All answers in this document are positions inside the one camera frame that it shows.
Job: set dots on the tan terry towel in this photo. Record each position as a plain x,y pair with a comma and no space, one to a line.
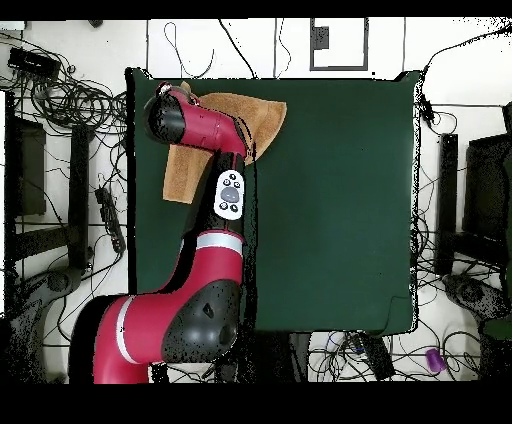
260,116

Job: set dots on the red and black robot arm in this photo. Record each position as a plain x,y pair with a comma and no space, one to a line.
216,272

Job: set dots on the dark flat panel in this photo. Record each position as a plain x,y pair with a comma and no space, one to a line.
32,168

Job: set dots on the black power strip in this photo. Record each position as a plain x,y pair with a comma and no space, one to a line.
110,218

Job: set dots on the dark green tablecloth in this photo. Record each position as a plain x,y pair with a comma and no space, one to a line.
332,220

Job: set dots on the gray tripod base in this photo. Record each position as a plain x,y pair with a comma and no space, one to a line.
60,282
472,294

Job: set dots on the black upright bar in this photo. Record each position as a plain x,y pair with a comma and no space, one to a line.
447,200

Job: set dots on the dark monitor panel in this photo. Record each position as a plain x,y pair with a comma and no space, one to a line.
488,188

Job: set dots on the black keyboard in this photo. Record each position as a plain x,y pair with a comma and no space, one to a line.
376,356

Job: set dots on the small purple object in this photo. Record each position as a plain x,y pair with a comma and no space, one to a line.
435,360

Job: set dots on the black stand frame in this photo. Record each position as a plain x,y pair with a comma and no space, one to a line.
78,192

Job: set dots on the gray square frame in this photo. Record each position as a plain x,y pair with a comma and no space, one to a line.
320,38

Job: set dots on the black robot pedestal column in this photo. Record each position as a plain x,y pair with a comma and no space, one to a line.
280,356

